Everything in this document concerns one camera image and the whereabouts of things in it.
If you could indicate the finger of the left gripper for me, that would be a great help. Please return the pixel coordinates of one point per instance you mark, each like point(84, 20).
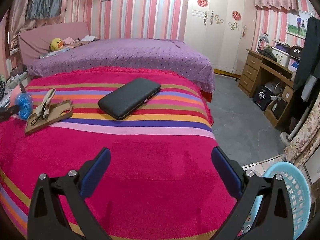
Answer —
point(7, 112)

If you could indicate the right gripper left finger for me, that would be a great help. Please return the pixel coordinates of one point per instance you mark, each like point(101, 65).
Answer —
point(46, 218)

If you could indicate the brown phone case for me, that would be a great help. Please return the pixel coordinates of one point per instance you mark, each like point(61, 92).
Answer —
point(57, 112)

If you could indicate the small framed couple photo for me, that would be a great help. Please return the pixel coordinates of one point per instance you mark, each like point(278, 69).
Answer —
point(297, 23)

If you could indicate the pink headboard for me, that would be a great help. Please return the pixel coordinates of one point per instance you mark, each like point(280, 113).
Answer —
point(36, 42)

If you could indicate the white fan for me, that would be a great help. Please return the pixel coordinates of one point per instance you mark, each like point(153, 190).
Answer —
point(274, 88)

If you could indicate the purple dotted bed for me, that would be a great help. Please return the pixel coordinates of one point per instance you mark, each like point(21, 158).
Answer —
point(172, 55)

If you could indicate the desk lamp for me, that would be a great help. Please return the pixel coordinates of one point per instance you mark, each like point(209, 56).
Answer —
point(263, 38)

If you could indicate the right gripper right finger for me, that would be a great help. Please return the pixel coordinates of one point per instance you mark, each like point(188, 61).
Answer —
point(274, 219)

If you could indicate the blue plastic bag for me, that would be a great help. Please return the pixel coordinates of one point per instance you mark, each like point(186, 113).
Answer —
point(25, 103)

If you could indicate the yellow duck plush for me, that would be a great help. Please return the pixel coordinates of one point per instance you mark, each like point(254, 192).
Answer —
point(56, 44)

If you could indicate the white wardrobe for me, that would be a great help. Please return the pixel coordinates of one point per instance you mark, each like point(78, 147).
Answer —
point(222, 30)

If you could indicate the floral beige curtain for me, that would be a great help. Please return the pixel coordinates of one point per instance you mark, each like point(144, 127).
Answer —
point(306, 141)

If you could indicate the grey tissue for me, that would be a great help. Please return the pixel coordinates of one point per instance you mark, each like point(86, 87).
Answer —
point(42, 110)

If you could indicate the white storage box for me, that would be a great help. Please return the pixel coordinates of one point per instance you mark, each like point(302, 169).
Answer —
point(282, 57)

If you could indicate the black box under desk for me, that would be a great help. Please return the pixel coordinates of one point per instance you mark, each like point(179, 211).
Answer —
point(262, 97)

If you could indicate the striped pink blanket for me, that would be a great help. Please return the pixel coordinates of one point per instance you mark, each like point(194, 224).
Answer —
point(160, 184)

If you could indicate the black wallet case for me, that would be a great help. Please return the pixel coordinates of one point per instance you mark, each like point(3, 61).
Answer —
point(124, 100)

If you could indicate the black hanging clothes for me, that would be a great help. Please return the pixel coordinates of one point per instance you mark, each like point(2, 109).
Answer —
point(307, 73)

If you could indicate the wooden desk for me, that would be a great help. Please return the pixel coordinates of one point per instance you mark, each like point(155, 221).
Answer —
point(258, 71)

